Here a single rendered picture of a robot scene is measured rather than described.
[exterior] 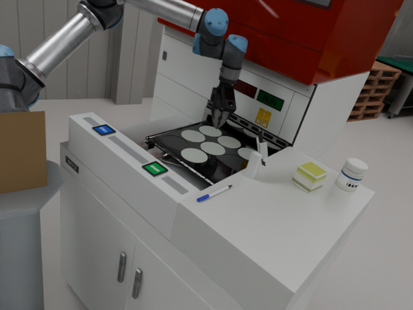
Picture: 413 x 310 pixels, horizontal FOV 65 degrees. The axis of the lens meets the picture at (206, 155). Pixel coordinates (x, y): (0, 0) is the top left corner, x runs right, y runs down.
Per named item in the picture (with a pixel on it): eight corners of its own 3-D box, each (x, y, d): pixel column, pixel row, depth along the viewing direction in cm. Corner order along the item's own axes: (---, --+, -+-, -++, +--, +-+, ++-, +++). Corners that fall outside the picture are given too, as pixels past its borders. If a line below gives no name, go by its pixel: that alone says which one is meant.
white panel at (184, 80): (155, 99, 179) (167, 23, 159) (281, 174, 139) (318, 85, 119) (151, 99, 176) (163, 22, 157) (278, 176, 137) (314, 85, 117)
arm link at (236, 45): (226, 31, 120) (248, 37, 121) (219, 61, 125) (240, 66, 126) (227, 35, 113) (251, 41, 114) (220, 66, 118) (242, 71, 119)
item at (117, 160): (90, 144, 126) (92, 111, 119) (192, 227, 99) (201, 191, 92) (67, 149, 119) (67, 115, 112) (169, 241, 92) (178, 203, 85)
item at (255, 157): (252, 168, 108) (264, 133, 102) (262, 174, 106) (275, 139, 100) (242, 174, 104) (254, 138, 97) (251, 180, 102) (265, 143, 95)
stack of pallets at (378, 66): (338, 98, 580) (358, 53, 540) (378, 119, 526) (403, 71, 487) (296, 99, 516) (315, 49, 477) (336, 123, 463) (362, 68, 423)
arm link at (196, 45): (198, 21, 111) (228, 29, 113) (193, 38, 122) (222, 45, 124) (193, 42, 110) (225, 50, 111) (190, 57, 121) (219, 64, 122)
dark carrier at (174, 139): (208, 122, 149) (208, 121, 149) (270, 158, 132) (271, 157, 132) (150, 139, 124) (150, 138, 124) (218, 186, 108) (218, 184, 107)
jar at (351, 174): (339, 177, 116) (351, 155, 112) (358, 187, 113) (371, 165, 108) (332, 184, 111) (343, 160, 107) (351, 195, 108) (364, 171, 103)
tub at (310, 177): (303, 176, 111) (310, 160, 108) (321, 189, 107) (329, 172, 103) (290, 181, 106) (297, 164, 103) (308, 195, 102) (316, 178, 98)
